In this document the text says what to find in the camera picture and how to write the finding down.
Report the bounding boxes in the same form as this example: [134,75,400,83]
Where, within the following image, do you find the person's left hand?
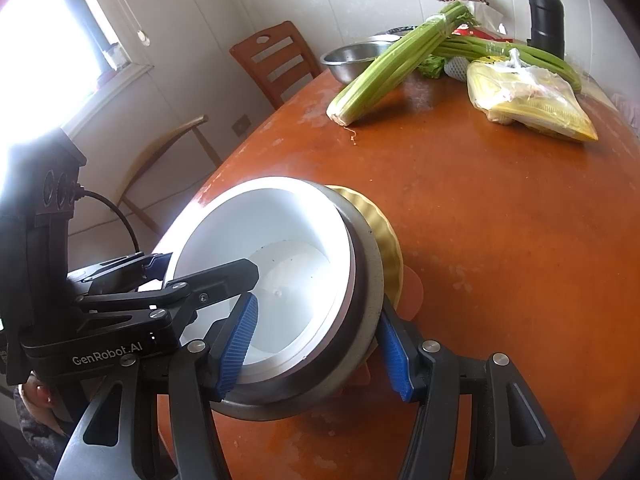
[20,372,58,418]

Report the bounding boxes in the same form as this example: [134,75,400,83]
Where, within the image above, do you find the brown wooden slat chair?
[230,21,323,111]

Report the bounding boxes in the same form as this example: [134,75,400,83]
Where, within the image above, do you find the bag of corn cobs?
[466,49,599,143]

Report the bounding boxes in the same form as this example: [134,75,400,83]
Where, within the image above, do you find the small patterned dish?
[372,24,418,41]

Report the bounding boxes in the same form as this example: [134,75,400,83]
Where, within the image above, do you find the shallow steel bowl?
[200,177,362,386]

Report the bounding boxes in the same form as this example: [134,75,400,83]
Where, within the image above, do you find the person's left forearm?
[12,385,76,476]

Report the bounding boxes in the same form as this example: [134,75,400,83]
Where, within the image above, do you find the curved-back wooden chair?
[120,115,223,236]

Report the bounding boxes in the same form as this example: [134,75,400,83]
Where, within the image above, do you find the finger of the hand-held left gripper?
[75,258,261,321]
[67,252,173,296]

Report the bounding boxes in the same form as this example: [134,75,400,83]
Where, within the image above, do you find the thin green stalk bunch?
[432,35,583,95]

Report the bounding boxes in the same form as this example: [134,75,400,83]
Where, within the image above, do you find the fruit in foam net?
[445,56,471,82]

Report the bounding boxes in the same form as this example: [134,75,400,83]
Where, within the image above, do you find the metal pan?
[212,195,387,422]

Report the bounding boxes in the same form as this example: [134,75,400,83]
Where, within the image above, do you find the yellow shell-shaped plate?
[325,185,405,361]

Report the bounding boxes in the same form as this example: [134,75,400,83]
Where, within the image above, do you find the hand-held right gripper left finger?
[52,292,261,480]

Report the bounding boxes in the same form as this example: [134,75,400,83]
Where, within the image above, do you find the purple cloth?
[607,92,640,136]

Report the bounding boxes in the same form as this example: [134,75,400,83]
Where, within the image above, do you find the black thermos bottle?
[527,0,566,61]

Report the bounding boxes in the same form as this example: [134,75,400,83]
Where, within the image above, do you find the black cable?
[77,189,142,253]

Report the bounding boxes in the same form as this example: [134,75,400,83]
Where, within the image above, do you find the red packet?
[452,27,513,44]

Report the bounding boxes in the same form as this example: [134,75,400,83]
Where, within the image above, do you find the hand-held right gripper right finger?
[375,304,571,480]

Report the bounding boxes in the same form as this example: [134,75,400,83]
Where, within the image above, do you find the steel basin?
[320,40,401,86]

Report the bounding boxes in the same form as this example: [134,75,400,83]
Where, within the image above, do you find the window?
[0,0,151,136]

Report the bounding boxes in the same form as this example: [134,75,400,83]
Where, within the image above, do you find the celery bunch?
[326,1,476,127]

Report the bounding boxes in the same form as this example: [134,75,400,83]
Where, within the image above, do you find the green leafy vegetable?
[417,55,446,79]

